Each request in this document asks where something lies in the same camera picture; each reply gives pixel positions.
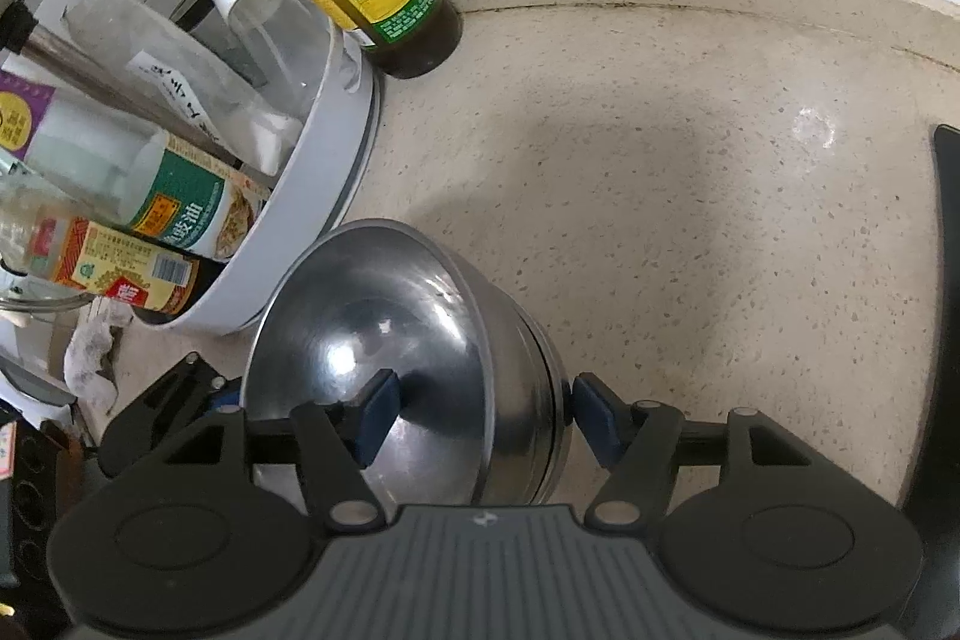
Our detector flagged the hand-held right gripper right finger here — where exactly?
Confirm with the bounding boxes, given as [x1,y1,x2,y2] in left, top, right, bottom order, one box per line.
[574,374,818,530]

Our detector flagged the crumpled dish cloth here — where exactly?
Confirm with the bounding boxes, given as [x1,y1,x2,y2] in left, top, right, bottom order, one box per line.
[62,301,137,417]

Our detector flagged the clear spray bottle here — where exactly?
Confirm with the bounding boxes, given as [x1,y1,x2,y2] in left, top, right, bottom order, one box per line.
[178,0,332,110]

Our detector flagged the metal rod black handle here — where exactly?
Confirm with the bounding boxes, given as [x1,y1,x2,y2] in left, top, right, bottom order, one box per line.
[0,0,250,163]

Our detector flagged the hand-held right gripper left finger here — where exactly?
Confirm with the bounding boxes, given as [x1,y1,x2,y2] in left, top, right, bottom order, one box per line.
[161,370,402,530]

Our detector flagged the green label sauce bottle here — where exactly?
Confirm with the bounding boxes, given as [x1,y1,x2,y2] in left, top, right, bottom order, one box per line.
[0,70,272,264]

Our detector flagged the white rotating condiment rack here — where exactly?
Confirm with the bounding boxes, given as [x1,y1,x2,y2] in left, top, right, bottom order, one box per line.
[0,0,377,335]

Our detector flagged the clear plastic bag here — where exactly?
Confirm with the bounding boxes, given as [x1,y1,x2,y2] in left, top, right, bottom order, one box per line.
[62,0,302,178]

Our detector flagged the red label sauce bottle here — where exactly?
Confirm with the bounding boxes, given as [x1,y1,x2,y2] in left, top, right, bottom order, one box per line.
[0,201,205,320]

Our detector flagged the black panel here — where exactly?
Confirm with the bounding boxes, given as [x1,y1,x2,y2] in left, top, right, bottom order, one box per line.
[898,122,960,640]

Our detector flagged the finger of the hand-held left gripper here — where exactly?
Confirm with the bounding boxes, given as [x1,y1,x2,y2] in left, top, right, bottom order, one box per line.
[97,351,247,477]

